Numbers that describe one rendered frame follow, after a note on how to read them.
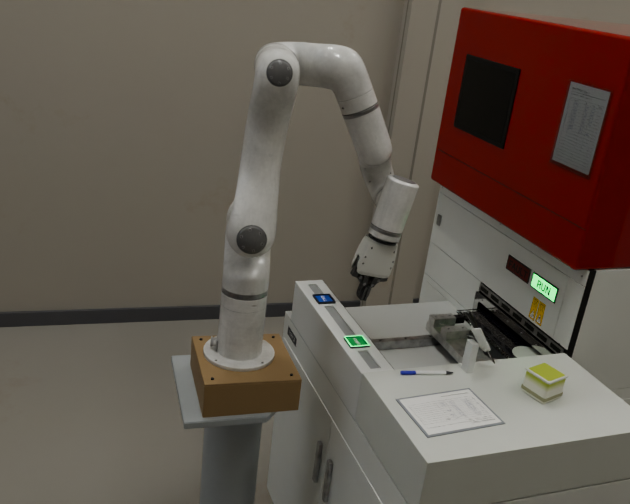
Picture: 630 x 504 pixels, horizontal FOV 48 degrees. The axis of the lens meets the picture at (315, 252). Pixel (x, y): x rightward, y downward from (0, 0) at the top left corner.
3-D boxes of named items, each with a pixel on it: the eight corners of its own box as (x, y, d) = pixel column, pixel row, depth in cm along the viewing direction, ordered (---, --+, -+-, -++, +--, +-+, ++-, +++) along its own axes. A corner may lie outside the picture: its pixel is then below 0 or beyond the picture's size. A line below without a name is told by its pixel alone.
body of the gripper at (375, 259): (394, 232, 185) (380, 271, 188) (361, 226, 181) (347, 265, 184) (407, 243, 178) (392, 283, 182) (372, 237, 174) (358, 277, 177)
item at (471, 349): (478, 364, 186) (488, 320, 181) (486, 372, 182) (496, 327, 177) (458, 366, 184) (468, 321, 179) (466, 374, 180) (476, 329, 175)
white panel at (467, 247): (428, 277, 273) (447, 179, 258) (560, 396, 203) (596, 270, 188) (421, 277, 272) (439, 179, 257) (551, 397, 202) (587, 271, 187)
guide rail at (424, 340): (482, 338, 231) (484, 330, 230) (485, 341, 229) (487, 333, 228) (342, 350, 214) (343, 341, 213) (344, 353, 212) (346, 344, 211)
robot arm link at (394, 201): (367, 217, 183) (375, 228, 174) (384, 169, 179) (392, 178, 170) (396, 225, 184) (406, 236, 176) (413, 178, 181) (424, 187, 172)
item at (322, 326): (317, 317, 232) (322, 279, 226) (387, 416, 184) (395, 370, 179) (290, 319, 228) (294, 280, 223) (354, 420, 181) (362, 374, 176)
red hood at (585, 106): (593, 180, 282) (635, 25, 259) (774, 262, 212) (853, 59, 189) (428, 179, 255) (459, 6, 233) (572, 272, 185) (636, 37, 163)
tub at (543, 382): (538, 383, 180) (544, 360, 178) (562, 398, 175) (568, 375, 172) (519, 390, 176) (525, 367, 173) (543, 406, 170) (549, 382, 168)
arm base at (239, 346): (201, 369, 177) (206, 304, 171) (204, 334, 195) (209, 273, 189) (275, 373, 180) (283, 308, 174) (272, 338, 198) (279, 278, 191)
